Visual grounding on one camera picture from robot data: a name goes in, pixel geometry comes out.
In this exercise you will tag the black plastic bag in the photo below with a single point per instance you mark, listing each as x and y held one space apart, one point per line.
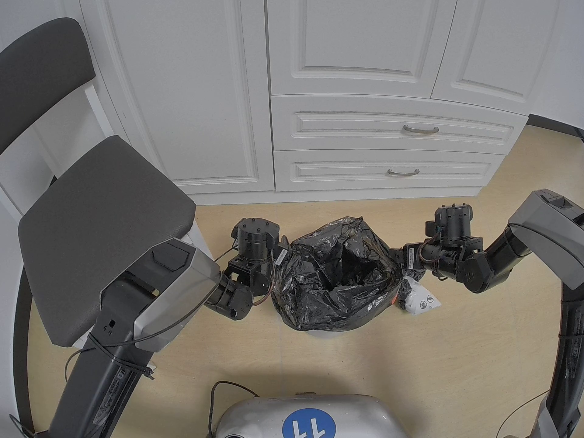
319 299

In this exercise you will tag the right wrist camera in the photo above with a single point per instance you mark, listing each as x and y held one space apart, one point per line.
431 228

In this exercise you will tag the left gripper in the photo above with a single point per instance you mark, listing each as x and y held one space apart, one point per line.
279 257

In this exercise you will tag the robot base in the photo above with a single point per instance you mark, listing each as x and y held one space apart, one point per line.
255 420

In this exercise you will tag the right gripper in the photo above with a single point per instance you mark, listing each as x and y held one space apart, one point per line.
414 257

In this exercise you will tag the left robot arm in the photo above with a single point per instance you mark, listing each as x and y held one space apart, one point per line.
169 281

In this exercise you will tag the crumpled white printed paper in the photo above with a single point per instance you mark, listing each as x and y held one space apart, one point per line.
422 301

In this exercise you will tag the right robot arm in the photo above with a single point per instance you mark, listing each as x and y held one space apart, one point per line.
543 217

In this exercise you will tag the white wardrobe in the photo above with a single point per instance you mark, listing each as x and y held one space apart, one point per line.
365 25

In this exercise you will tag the white chair dark grey seat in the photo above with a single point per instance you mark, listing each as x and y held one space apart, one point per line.
105 208

